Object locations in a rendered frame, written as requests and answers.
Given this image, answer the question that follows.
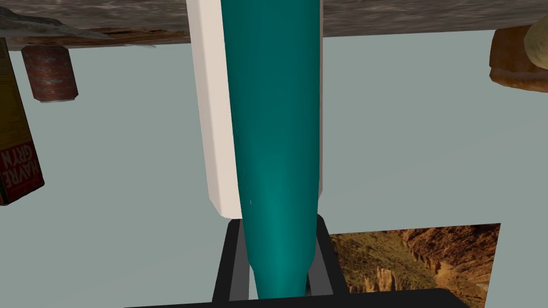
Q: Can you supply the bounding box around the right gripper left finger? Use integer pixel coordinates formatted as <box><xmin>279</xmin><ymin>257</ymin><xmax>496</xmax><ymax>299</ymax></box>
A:
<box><xmin>186</xmin><ymin>0</ymin><xmax>250</xmax><ymax>302</ymax></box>

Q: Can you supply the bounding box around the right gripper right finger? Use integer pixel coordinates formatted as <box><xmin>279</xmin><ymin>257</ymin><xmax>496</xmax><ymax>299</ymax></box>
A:
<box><xmin>306</xmin><ymin>0</ymin><xmax>351</xmax><ymax>297</ymax></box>

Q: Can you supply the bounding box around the teal bottle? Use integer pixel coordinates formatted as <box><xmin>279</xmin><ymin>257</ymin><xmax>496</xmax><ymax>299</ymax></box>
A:
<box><xmin>220</xmin><ymin>0</ymin><xmax>322</xmax><ymax>300</ymax></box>

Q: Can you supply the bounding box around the red rusty can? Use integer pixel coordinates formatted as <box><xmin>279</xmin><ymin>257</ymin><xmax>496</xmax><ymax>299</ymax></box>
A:
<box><xmin>21</xmin><ymin>44</ymin><xmax>80</xmax><ymax>103</ymax></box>

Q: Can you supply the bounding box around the yellow and red box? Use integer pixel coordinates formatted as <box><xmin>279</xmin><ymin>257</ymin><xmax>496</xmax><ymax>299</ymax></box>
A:
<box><xmin>0</xmin><ymin>37</ymin><xmax>45</xmax><ymax>206</ymax></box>

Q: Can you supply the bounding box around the brown bread loaf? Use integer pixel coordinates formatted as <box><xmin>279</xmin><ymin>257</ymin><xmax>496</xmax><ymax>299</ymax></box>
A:
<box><xmin>489</xmin><ymin>25</ymin><xmax>548</xmax><ymax>94</ymax></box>

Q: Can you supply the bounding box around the pale yellow round object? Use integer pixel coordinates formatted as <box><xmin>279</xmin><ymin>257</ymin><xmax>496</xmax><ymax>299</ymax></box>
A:
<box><xmin>523</xmin><ymin>16</ymin><xmax>548</xmax><ymax>71</ymax></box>

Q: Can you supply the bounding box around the rocky landscape wall picture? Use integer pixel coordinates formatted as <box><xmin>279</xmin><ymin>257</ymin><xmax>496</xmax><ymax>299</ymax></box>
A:
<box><xmin>329</xmin><ymin>222</ymin><xmax>501</xmax><ymax>308</ymax></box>

